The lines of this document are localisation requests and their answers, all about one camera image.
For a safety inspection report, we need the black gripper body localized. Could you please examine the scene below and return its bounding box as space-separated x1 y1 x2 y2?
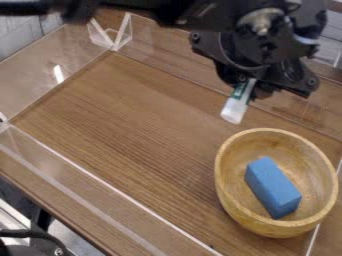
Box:
189 32 319 98

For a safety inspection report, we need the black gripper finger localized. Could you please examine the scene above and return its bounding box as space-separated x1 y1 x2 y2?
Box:
215 61 248 87
252 81 279 100

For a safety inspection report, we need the green Expo marker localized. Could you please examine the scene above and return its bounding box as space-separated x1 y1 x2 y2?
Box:
220 79 256 124

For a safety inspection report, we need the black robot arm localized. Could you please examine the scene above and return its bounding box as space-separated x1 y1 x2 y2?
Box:
0 0 328 99

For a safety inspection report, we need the brown wooden bowl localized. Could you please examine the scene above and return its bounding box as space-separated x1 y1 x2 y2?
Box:
213 128 338 238

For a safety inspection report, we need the blue foam block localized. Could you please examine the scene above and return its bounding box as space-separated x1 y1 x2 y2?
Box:
244 157 302 219

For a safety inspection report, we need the black metal table leg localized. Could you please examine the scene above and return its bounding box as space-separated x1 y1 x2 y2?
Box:
36 209 52 231

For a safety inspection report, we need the clear acrylic corner bracket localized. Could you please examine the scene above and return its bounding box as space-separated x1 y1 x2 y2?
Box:
87 13 132 52

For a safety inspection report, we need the black cable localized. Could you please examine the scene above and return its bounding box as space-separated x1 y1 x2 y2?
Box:
0 228 64 256

